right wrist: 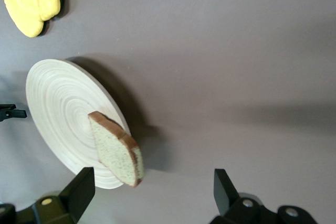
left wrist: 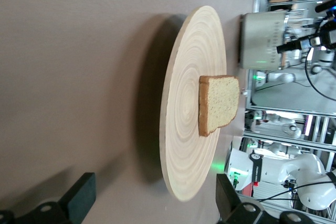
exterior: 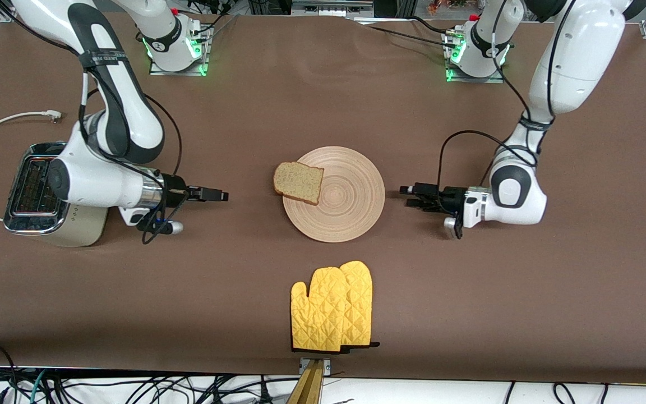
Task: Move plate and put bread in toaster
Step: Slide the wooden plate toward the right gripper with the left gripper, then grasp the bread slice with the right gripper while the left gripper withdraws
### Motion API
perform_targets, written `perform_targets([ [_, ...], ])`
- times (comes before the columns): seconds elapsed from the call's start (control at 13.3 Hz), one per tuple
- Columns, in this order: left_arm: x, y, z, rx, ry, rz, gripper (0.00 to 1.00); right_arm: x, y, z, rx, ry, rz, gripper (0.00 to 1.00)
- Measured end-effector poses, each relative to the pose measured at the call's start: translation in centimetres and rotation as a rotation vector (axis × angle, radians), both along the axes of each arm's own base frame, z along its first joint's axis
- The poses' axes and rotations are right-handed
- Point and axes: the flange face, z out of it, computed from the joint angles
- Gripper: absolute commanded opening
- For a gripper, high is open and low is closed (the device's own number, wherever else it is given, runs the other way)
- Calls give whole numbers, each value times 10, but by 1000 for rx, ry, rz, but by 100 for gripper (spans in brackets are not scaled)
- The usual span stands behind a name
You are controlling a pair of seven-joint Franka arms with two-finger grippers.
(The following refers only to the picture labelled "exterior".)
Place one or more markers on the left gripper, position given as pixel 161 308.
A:
pixel 450 198

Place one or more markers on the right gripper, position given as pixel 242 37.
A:
pixel 175 187

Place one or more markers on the round wooden plate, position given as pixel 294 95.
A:
pixel 345 207

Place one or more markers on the brown bread slice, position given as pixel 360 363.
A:
pixel 300 182

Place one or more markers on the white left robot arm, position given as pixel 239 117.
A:
pixel 575 50

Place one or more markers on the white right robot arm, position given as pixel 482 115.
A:
pixel 104 182

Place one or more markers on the cream and chrome toaster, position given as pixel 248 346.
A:
pixel 26 185

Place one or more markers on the brown table cover mat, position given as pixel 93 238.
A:
pixel 244 112

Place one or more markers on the yellow quilted oven mitt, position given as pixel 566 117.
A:
pixel 317 314
pixel 359 303

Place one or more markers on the orange background object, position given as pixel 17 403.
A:
pixel 441 7

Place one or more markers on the wooden bar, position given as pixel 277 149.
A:
pixel 307 390

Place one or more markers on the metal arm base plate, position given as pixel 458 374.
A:
pixel 491 80
pixel 157 70

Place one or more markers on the small metal bracket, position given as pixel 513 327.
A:
pixel 327 367

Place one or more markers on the silver aluminium frame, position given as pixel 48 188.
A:
pixel 328 8

